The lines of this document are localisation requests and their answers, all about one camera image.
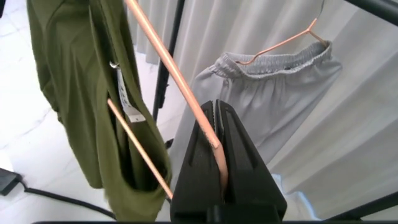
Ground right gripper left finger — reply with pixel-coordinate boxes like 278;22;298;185
169;100;224;223

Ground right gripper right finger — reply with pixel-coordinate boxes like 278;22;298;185
215;99;288;223

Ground pale grey shorts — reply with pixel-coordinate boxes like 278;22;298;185
169;40;343;194

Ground pink clothes hanger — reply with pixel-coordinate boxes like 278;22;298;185
235;0;329;65
107;0;229;200

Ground green garment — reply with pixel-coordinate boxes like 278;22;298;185
26;0;172;222

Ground black clothes rack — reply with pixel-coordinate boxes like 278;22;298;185
152;0;398;222

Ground white curtain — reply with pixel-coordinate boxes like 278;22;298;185
127;0;398;220

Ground thin black power cord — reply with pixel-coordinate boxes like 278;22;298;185
20;180;118;220

